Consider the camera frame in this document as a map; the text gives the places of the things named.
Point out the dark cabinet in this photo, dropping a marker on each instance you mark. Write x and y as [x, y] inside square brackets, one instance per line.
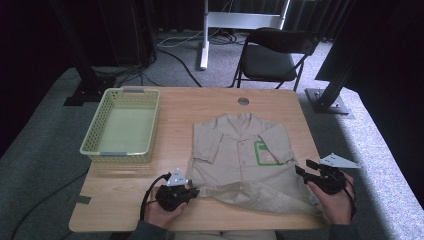
[128, 33]

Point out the person's left hand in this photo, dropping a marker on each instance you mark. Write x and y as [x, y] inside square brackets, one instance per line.
[160, 215]

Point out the person's right hand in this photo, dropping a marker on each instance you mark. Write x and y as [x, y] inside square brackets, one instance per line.
[333, 208]

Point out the beige short-sleeved shirt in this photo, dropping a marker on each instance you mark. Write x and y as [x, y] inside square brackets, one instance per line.
[240, 163]

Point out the black stand with grey base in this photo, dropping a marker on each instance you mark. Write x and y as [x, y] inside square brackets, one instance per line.
[328, 100]

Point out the grey round table grommet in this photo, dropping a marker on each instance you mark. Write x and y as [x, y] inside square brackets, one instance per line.
[243, 101]

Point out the white metal desk frame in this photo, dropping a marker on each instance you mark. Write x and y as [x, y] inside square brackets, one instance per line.
[240, 20]

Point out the black metal stand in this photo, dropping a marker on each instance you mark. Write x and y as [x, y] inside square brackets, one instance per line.
[87, 80]

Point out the black folding chair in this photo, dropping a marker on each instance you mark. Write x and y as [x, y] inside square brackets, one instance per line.
[266, 63]

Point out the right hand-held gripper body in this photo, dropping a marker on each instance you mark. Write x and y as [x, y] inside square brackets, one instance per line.
[330, 181]

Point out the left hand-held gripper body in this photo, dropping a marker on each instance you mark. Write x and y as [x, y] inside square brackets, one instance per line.
[170, 196]

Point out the grey tape strip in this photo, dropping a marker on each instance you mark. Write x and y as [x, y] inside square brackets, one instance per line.
[83, 199]

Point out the light green plastic basket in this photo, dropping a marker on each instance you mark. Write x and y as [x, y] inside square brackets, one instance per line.
[128, 128]

